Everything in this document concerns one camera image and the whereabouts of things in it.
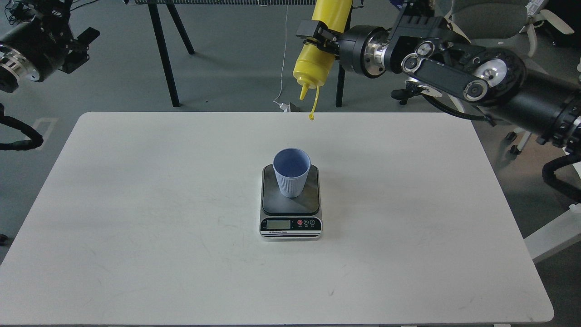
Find digital kitchen scale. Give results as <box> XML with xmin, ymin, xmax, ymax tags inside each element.
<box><xmin>258</xmin><ymin>165</ymin><xmax>323</xmax><ymax>241</ymax></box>

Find black metal table frame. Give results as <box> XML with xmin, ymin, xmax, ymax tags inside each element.
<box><xmin>133</xmin><ymin>0</ymin><xmax>356</xmax><ymax>107</ymax></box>

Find blue ribbed plastic cup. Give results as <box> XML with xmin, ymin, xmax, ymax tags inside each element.
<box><xmin>272</xmin><ymin>148</ymin><xmax>311</xmax><ymax>198</ymax></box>

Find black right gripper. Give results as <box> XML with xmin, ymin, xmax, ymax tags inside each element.
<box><xmin>296</xmin><ymin>20</ymin><xmax>391</xmax><ymax>79</ymax></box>

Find grey office chair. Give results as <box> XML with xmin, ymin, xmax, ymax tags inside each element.
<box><xmin>384</xmin><ymin>0</ymin><xmax>580</xmax><ymax>161</ymax></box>

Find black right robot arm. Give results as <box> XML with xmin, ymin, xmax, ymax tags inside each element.
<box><xmin>296</xmin><ymin>0</ymin><xmax>580</xmax><ymax>203</ymax></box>

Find black cables on floor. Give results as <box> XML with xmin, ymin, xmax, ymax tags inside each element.
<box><xmin>0</xmin><ymin>0</ymin><xmax>105</xmax><ymax>41</ymax></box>

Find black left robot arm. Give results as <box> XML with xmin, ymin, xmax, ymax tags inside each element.
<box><xmin>1</xmin><ymin>0</ymin><xmax>108</xmax><ymax>151</ymax></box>

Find yellow squeeze bottle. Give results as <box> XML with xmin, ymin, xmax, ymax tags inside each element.
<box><xmin>293</xmin><ymin>0</ymin><xmax>353</xmax><ymax>120</ymax></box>

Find white hanging cable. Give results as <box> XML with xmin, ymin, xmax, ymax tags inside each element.
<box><xmin>272</xmin><ymin>5</ymin><xmax>291</xmax><ymax>112</ymax></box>

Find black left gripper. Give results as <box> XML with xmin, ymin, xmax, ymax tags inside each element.
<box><xmin>0</xmin><ymin>0</ymin><xmax>100</xmax><ymax>83</ymax></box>

